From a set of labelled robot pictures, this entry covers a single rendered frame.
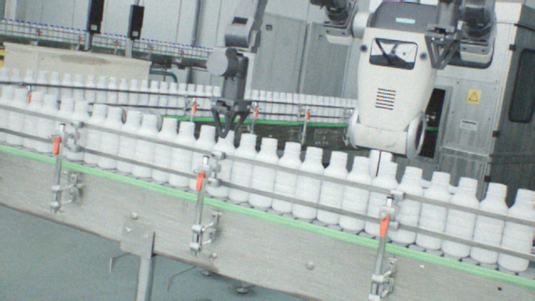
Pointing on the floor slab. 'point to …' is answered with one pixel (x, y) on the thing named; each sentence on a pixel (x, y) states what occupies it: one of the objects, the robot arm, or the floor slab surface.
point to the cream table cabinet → (73, 63)
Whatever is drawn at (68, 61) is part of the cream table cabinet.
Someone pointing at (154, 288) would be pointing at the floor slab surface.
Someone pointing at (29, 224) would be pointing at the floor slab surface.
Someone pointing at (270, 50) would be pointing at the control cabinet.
